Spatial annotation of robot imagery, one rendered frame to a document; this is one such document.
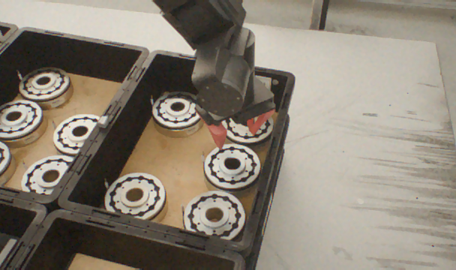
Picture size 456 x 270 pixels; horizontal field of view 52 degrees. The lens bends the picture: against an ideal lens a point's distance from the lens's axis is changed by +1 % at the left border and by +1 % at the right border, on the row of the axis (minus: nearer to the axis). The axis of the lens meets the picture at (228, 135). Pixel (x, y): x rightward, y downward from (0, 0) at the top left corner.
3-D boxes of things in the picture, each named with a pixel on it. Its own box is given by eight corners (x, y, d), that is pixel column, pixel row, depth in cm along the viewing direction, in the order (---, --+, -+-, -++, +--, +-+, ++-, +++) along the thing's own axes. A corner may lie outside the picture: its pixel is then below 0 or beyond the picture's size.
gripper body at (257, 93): (274, 104, 71) (277, 66, 65) (216, 130, 67) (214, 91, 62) (252, 81, 75) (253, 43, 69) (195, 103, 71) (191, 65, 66)
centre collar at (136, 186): (130, 181, 81) (129, 178, 80) (154, 190, 80) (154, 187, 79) (115, 203, 78) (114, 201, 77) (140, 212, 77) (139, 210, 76)
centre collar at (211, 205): (204, 201, 78) (204, 199, 78) (232, 207, 77) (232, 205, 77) (196, 226, 75) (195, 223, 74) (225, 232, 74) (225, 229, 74)
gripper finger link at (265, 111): (274, 140, 77) (277, 98, 70) (237, 157, 74) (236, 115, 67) (252, 115, 81) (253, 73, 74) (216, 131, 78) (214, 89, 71)
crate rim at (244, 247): (154, 57, 97) (152, 47, 95) (295, 82, 92) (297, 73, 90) (56, 214, 71) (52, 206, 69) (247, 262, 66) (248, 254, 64)
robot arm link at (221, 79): (226, -26, 57) (175, 4, 62) (207, 28, 50) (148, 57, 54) (275, 46, 64) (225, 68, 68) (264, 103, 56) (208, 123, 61)
